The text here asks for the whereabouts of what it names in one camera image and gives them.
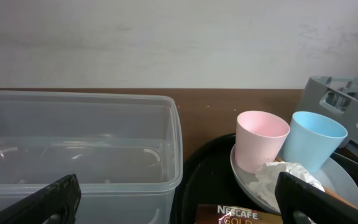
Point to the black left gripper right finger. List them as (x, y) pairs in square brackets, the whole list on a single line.
[(300, 202)]

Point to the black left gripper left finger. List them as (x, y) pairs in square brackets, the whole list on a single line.
[(58, 201)]

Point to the wooden chopstick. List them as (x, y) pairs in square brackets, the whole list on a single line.
[(333, 177)]

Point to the white napkin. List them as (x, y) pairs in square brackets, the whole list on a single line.
[(267, 176)]

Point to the grey round plate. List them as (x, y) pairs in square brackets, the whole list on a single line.
[(244, 179)]

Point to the blue plastic cup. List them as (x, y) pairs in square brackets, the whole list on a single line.
[(312, 139)]

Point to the pink plastic cup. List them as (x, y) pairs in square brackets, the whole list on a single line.
[(259, 137)]

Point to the gold coffee sachet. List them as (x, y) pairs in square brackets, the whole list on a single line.
[(222, 214)]

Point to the clear plastic waste bin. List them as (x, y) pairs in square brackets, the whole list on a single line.
[(125, 150)]

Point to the grey dishwasher rack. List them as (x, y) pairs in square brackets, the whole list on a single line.
[(336, 98)]

